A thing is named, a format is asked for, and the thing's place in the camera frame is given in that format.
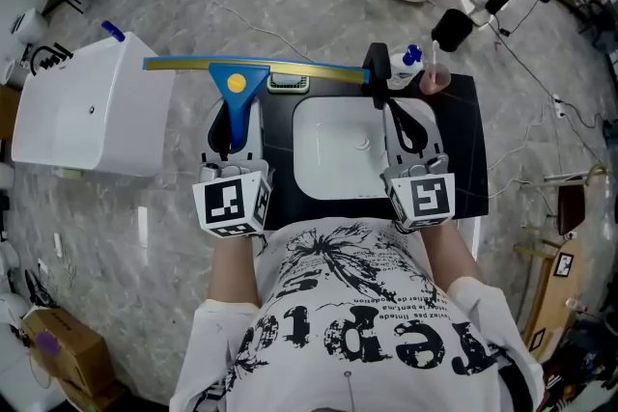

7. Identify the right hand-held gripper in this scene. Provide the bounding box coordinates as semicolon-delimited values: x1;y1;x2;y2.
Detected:
379;97;458;232

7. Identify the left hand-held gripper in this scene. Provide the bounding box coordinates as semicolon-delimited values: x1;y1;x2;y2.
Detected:
191;96;274;240

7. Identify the blue squeegee with gold blade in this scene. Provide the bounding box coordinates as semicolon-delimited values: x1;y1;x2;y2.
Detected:
142;56;372;152

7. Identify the person's right forearm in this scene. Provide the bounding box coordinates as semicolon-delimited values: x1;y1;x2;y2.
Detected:
418;220;484;298

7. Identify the person's left forearm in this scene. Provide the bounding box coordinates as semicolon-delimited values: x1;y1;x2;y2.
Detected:
207;232;265;306

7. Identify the pink cup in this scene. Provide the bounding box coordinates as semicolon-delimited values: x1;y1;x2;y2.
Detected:
418;65;453;96

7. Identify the white bottle with blue cap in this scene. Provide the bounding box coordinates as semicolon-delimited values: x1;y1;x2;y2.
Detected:
385;43;425;92

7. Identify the black vanity counter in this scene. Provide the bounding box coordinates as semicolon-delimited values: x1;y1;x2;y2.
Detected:
259;71;491;232

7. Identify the black faucet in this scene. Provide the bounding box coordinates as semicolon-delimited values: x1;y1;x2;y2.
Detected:
361;41;393;110

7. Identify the white sink basin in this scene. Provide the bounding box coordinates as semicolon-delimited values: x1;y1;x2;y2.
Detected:
291;96;438;202

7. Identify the pink toothbrush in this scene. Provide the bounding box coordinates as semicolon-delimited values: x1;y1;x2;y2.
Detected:
429;40;442;83

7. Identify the green and white soap dish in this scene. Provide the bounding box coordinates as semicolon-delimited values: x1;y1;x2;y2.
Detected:
266;72;311;95

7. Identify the black waste bin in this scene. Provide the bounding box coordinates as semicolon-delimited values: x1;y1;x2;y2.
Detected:
430;8;475;54

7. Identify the small black tap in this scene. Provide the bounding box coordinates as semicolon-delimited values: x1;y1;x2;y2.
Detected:
29;41;74;77

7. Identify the person's white printed shirt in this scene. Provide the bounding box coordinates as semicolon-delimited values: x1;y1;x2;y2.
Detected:
168;215;547;412

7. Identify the white round container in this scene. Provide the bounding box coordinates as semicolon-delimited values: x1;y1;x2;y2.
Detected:
10;7;48;46

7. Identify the wooden table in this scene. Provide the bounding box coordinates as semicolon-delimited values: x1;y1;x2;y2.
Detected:
522;232;586;356

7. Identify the cardboard box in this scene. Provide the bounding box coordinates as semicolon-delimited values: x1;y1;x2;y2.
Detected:
20;306;118;404

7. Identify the white floor cable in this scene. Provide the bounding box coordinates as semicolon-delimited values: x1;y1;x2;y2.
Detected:
166;0;318;63

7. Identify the black floor cable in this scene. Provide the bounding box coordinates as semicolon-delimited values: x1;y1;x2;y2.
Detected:
486;19;607;129

